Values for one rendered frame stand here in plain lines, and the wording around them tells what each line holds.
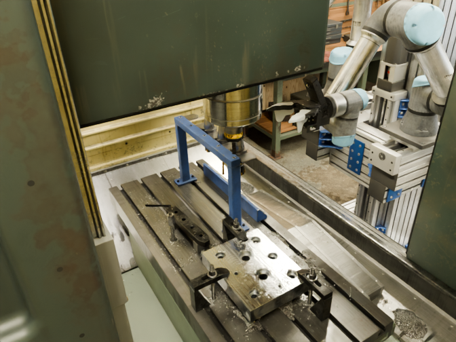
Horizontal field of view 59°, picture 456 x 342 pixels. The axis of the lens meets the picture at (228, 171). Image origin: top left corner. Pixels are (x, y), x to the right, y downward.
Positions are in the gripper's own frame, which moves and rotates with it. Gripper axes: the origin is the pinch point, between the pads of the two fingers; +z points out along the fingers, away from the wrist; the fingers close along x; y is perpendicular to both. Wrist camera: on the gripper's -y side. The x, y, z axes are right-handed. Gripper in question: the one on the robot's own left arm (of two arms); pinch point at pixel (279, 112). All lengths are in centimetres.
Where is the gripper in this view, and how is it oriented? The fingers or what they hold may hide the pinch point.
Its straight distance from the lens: 120.7
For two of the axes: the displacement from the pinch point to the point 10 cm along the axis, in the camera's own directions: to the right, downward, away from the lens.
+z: -8.5, 2.6, -4.6
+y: 0.0, 8.7, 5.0
